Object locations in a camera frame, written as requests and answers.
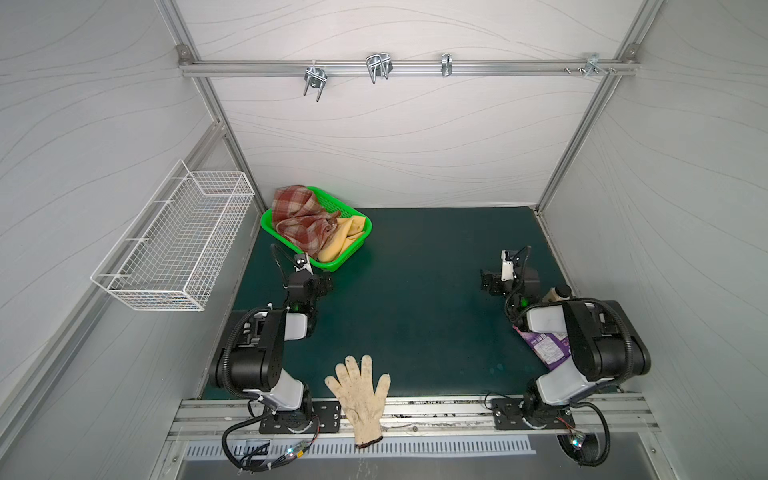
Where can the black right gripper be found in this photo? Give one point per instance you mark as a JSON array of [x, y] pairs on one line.
[[492, 282]]

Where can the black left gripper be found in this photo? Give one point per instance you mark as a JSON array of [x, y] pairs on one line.
[[321, 285]]

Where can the red plaid skirt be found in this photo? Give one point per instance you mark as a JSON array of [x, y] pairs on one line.
[[298, 216]]

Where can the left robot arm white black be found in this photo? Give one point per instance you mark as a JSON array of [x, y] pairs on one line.
[[249, 361]]

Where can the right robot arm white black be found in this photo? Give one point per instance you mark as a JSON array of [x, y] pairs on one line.
[[586, 343]]

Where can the small beige bottle black cap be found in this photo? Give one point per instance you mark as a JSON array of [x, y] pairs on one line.
[[558, 293]]

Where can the green plastic basket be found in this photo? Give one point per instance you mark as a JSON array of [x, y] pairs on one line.
[[332, 204]]

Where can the purple snack packet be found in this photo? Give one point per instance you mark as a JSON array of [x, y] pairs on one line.
[[552, 349]]

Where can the yellow tan skirt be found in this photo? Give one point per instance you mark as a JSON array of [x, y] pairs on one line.
[[348, 230]]

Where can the white knit work glove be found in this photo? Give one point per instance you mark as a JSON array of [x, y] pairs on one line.
[[361, 400]]

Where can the metal u-bolt hook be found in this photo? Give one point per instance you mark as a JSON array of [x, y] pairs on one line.
[[315, 78], [379, 65]]

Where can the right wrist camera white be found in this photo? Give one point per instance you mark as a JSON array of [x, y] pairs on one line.
[[508, 262]]

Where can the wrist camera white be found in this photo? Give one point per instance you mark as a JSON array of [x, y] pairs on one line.
[[508, 262], [302, 262]]

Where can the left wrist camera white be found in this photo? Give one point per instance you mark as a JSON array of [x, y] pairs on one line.
[[302, 262]]

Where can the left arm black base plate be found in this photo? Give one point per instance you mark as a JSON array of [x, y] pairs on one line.
[[321, 416]]

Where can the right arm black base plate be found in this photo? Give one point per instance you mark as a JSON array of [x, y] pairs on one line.
[[513, 413]]

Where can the white wire basket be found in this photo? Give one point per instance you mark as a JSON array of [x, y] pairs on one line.
[[172, 253]]

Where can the aluminium cross rail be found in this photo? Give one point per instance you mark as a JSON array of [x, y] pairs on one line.
[[401, 68]]

